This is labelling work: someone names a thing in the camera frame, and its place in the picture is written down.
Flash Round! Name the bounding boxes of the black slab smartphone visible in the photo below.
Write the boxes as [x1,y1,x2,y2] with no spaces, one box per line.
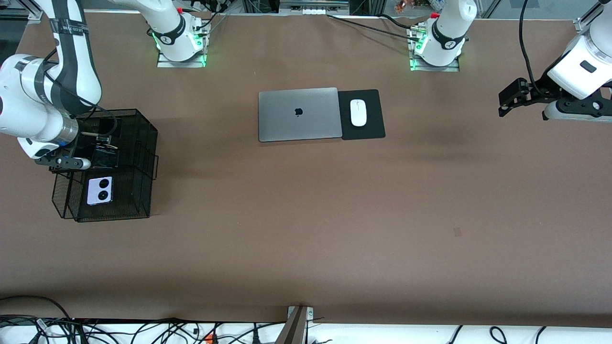
[91,117,122,169]

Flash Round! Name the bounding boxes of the lilac flip phone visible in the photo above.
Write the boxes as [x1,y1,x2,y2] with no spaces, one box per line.
[86,176,114,206]

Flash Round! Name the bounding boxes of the black mouse pad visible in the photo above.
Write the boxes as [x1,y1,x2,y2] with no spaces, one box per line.
[338,89,386,141]

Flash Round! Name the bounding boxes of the white computer mouse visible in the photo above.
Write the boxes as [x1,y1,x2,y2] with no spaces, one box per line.
[350,99,367,127]

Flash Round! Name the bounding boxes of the silver closed laptop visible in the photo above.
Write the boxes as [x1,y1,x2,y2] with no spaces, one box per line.
[258,87,343,143]

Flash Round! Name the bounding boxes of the white power strip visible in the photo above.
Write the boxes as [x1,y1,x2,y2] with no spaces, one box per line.
[279,0,350,16]

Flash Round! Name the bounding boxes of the black wire mesh tray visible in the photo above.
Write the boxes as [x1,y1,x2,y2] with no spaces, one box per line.
[49,109,159,223]

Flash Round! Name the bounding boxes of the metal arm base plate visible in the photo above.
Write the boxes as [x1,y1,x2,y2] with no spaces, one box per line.
[157,48,207,68]
[409,56,460,73]

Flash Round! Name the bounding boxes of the aluminium frame profile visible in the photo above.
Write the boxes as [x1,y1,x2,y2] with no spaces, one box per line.
[574,0,612,34]
[26,0,48,23]

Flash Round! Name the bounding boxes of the long black table cable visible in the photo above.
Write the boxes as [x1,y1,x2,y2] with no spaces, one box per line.
[327,14,421,41]

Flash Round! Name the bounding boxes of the grey metal camera post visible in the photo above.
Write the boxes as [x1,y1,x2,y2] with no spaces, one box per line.
[275,306,316,344]

